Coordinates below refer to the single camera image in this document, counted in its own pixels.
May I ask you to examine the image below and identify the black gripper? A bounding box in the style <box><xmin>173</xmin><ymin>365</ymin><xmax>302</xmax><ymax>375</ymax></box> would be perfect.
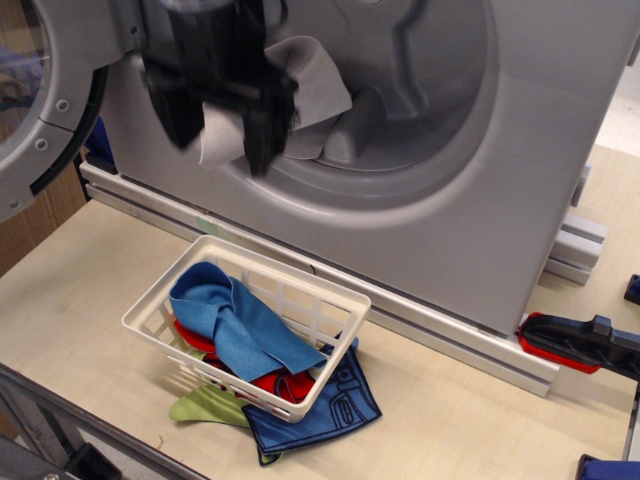
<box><xmin>142</xmin><ymin>1</ymin><xmax>298</xmax><ymax>175</ymax></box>

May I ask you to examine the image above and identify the grey cloth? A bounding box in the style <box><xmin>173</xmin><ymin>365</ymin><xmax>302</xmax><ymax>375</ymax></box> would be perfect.
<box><xmin>199</xmin><ymin>36</ymin><xmax>352</xmax><ymax>170</ymax></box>

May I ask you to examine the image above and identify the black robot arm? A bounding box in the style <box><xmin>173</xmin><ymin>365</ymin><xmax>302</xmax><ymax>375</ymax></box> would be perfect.
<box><xmin>142</xmin><ymin>1</ymin><xmax>298</xmax><ymax>176</ymax></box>

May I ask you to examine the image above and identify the blue clamp behind machine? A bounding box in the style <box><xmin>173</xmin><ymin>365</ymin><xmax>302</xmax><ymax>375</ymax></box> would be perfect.
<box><xmin>85</xmin><ymin>116</ymin><xmax>118</xmax><ymax>175</ymax></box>

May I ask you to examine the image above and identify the round washing machine door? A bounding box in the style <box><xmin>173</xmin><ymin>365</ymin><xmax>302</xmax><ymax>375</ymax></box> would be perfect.
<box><xmin>1</xmin><ymin>1</ymin><xmax>143</xmax><ymax>220</ymax></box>

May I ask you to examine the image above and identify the white plastic laundry basket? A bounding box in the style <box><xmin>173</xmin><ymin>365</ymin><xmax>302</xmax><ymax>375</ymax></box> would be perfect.
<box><xmin>122</xmin><ymin>236</ymin><xmax>371</xmax><ymax>423</ymax></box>

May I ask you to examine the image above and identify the grey toy washing machine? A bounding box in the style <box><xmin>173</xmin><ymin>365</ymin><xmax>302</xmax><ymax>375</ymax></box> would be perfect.
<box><xmin>103</xmin><ymin>1</ymin><xmax>639</xmax><ymax>334</ymax></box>

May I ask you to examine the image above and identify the light blue cloth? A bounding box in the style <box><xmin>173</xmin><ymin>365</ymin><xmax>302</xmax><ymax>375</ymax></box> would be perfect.
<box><xmin>169</xmin><ymin>262</ymin><xmax>326</xmax><ymax>382</ymax></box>

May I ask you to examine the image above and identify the red cloth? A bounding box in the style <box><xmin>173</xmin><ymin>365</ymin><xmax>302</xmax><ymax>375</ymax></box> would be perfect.
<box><xmin>173</xmin><ymin>318</ymin><xmax>315</xmax><ymax>404</ymax></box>

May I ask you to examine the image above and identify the green cloth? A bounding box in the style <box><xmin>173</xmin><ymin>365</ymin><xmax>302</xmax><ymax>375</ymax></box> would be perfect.
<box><xmin>168</xmin><ymin>349</ymin><xmax>284</xmax><ymax>467</ymax></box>

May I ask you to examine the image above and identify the blue jeans-print cloth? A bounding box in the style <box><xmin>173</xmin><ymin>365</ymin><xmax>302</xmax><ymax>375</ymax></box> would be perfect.
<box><xmin>243</xmin><ymin>340</ymin><xmax>382</xmax><ymax>455</ymax></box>

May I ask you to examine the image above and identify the red and black clamp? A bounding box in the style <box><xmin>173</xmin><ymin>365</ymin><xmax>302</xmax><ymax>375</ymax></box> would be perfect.
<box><xmin>518</xmin><ymin>312</ymin><xmax>639</xmax><ymax>381</ymax></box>

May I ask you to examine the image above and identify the black clamp part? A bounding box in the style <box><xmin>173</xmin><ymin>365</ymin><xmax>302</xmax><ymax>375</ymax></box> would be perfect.
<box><xmin>624</xmin><ymin>274</ymin><xmax>640</xmax><ymax>305</ymax></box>

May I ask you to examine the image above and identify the blue clamp pad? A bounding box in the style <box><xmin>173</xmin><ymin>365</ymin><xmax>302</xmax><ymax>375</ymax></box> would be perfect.
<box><xmin>575</xmin><ymin>454</ymin><xmax>640</xmax><ymax>480</ymax></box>

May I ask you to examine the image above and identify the metal table frame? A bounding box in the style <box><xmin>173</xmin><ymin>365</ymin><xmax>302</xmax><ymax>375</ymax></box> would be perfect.
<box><xmin>1</xmin><ymin>365</ymin><xmax>203</xmax><ymax>479</ymax></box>

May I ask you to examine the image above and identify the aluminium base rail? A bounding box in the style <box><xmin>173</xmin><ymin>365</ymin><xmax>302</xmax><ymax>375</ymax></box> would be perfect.
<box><xmin>78</xmin><ymin>159</ymin><xmax>609</xmax><ymax>399</ymax></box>

